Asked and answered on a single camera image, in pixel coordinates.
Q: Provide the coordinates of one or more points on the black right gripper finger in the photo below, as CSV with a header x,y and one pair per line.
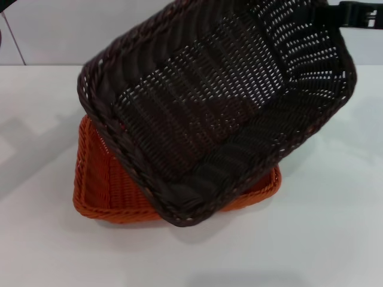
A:
x,y
353,13

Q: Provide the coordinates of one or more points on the dark brown woven basket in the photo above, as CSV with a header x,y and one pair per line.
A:
x,y
209,119

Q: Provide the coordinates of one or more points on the orange woven plastic basket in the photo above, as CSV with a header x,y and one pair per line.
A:
x,y
98,185

